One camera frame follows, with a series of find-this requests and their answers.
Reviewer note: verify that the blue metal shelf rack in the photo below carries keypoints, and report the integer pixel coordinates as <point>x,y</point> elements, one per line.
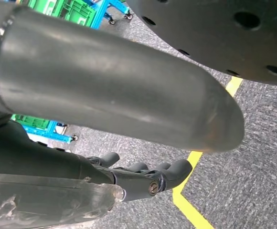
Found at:
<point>100,12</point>

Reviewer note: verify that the clear plastic cover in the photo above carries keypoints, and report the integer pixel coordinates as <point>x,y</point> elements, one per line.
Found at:
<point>57,205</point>

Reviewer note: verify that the dark perforated robot body panel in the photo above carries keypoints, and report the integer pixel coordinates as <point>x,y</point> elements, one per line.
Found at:
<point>212,41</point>

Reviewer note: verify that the green plastic crate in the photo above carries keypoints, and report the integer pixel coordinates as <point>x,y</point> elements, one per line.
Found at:
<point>76,12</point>
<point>31,121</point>

